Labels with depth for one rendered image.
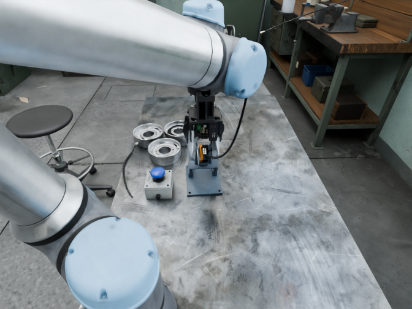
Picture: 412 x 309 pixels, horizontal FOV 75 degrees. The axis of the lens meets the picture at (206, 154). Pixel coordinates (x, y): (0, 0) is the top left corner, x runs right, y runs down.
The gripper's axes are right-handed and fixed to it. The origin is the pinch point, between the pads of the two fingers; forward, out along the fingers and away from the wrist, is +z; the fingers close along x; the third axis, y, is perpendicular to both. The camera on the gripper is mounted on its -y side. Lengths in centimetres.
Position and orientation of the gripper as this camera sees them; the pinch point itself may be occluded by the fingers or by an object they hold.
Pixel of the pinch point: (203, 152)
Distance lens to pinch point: 70.6
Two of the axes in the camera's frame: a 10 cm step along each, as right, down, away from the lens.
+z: 0.0, 7.9, 6.1
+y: 0.9, 6.1, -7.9
